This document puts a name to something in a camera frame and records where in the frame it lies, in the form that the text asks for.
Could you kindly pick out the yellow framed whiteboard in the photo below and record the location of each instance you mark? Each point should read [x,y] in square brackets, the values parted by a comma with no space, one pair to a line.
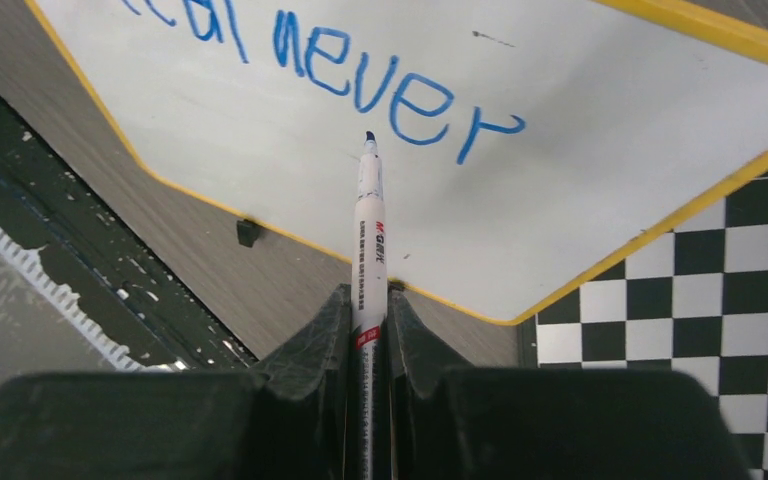
[527,146]

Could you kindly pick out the black white chessboard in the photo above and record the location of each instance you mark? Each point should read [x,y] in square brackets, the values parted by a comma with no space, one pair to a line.
[694,300]

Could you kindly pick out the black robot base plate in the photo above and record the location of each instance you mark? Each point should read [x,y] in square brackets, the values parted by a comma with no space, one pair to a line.
[110,286]

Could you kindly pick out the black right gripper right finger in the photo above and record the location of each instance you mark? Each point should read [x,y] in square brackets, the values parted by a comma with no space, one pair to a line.
[455,420]

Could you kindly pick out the aluminium frame rail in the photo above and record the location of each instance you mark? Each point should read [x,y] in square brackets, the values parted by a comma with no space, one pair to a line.
[43,329]

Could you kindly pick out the white blue whiteboard marker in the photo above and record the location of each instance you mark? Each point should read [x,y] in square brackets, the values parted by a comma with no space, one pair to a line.
[369,442]

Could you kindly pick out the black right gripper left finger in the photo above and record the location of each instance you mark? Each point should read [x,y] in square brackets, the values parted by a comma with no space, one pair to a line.
[282,418]

